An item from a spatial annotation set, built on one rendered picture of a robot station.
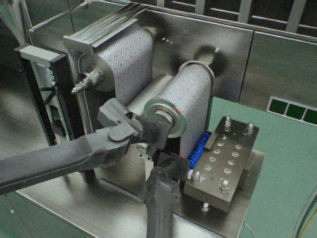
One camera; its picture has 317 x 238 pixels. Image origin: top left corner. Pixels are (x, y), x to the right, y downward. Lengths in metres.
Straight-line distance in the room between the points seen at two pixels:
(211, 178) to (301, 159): 1.75
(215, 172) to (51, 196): 0.62
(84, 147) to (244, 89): 0.70
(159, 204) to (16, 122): 1.03
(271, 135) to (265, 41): 1.87
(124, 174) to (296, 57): 0.76
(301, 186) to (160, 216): 1.92
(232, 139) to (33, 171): 0.80
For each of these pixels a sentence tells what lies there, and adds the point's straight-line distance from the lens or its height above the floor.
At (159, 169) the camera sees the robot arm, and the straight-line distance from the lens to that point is 0.82.
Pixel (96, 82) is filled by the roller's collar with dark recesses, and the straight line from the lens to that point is 0.90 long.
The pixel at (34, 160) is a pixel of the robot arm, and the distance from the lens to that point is 0.57.
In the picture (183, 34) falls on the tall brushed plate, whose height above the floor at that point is 1.37.
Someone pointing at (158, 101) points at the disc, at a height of 1.31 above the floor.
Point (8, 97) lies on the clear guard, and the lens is 1.69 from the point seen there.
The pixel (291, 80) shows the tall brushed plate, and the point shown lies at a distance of 1.06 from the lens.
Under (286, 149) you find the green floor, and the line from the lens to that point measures 2.73.
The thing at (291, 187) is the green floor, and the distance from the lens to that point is 2.46.
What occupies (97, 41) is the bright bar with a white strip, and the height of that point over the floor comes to 1.45.
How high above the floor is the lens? 1.82
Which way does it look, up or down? 41 degrees down
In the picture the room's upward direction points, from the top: straight up
